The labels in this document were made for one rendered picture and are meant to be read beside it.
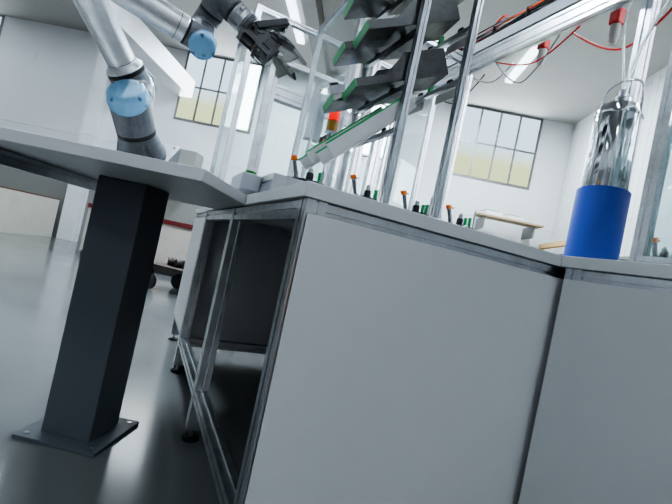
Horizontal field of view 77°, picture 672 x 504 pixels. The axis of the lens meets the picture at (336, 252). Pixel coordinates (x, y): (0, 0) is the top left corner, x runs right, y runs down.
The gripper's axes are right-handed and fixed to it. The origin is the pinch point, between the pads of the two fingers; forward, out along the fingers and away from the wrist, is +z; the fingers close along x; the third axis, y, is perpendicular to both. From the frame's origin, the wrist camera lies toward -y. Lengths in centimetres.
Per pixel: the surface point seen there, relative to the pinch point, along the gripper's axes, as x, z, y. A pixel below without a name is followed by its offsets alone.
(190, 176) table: 22, 1, 57
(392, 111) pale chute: 25.4, 27.3, 7.3
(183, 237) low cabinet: -513, -6, -35
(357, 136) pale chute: 22.2, 24.4, 19.0
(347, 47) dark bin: 12.8, 6.8, -8.2
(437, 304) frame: 40, 60, 49
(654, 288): 64, 90, 23
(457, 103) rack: 30, 40, -8
